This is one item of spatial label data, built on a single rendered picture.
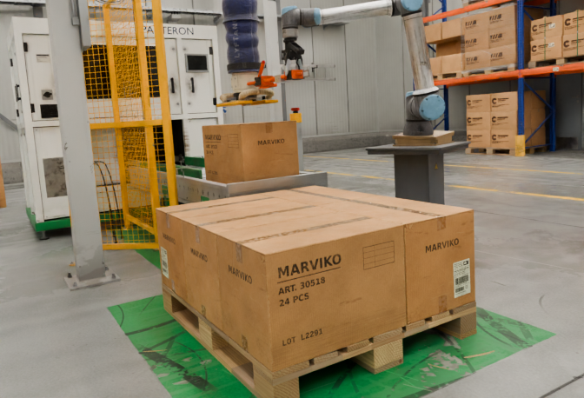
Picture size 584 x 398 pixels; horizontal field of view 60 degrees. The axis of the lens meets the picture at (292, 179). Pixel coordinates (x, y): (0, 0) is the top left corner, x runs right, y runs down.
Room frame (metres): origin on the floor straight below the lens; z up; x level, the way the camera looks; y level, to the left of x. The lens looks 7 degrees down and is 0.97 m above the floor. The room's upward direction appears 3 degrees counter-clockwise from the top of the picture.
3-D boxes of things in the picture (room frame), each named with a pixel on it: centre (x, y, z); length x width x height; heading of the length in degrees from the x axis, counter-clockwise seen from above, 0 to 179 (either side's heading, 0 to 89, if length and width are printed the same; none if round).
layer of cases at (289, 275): (2.33, -0.02, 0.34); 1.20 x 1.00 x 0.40; 31
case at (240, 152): (3.38, 0.28, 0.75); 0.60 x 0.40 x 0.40; 32
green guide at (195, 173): (4.24, 1.09, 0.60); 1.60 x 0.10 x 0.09; 31
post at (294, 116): (3.82, -0.06, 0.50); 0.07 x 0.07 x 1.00; 31
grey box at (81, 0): (3.24, 1.24, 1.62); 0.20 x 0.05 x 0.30; 31
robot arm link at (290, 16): (2.91, -0.04, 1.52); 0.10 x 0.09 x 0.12; 96
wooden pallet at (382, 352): (2.33, -0.02, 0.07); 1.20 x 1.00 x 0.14; 31
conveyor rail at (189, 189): (3.90, 0.96, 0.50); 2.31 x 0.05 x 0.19; 31
